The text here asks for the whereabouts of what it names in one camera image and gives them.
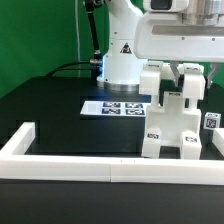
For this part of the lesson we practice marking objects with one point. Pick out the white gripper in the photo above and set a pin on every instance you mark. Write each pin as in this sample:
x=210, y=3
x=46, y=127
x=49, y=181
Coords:
x=182, y=30

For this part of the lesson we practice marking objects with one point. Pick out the white chair seat block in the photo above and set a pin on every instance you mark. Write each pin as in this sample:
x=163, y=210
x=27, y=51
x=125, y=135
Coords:
x=165, y=123

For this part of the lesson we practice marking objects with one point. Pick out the white chair back frame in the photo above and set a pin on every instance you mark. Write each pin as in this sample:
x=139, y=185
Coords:
x=155, y=72

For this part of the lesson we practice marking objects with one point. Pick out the white paper marker sheet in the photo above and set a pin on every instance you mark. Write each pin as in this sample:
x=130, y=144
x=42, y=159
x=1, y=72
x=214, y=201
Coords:
x=110, y=108

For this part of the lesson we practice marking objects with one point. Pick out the white U-shaped fence frame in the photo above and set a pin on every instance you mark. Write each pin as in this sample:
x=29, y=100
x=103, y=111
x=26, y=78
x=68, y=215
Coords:
x=15, y=163

